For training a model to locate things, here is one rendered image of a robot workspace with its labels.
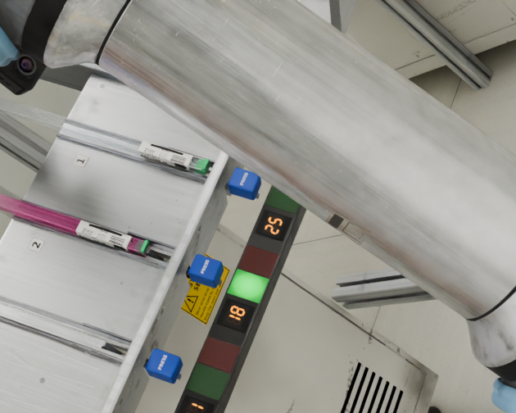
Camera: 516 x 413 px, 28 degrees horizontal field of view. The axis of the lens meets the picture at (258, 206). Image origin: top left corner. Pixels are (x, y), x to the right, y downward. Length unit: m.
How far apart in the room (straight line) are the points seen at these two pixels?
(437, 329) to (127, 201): 0.91
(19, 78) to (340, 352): 0.73
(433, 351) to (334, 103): 1.40
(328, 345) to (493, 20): 0.84
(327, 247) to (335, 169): 1.82
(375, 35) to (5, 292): 1.35
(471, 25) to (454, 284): 1.66
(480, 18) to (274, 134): 1.66
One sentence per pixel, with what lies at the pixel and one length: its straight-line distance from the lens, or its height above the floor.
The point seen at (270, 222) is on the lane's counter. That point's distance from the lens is 1.10.
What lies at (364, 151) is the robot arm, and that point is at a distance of 0.50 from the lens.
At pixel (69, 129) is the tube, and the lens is 1.17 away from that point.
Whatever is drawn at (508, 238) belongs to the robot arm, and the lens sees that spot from 0.52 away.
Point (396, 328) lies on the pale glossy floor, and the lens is 1.98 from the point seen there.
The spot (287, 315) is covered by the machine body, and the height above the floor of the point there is 0.38.
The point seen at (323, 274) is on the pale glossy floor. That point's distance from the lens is 2.27.
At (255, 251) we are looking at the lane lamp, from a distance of 1.09.
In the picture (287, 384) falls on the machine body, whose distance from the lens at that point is 1.53.
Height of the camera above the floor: 1.14
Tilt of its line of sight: 25 degrees down
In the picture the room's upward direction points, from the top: 54 degrees counter-clockwise
